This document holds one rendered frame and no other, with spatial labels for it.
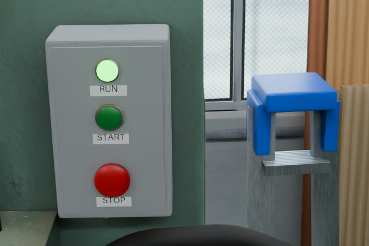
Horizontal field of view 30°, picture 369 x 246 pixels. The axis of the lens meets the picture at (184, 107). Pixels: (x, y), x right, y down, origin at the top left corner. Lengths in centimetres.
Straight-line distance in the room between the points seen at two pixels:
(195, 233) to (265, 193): 96
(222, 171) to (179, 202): 162
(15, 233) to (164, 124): 17
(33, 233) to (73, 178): 8
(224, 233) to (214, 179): 166
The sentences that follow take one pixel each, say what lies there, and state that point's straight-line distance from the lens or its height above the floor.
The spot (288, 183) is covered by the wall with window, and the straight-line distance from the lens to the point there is 235.
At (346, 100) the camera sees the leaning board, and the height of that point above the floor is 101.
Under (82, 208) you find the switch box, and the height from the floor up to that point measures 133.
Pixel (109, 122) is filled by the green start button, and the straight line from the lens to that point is 57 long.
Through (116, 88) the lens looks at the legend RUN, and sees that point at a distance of 56.
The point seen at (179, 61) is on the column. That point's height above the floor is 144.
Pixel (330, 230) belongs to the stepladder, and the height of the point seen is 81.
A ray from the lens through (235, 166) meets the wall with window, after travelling 229.
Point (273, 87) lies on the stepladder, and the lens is 152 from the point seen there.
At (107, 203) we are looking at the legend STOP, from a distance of 60.
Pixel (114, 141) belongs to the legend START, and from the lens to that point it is 58.
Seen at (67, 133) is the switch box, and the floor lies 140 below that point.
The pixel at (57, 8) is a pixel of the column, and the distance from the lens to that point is 62.
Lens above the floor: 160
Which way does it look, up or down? 19 degrees down
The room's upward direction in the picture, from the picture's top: 1 degrees counter-clockwise
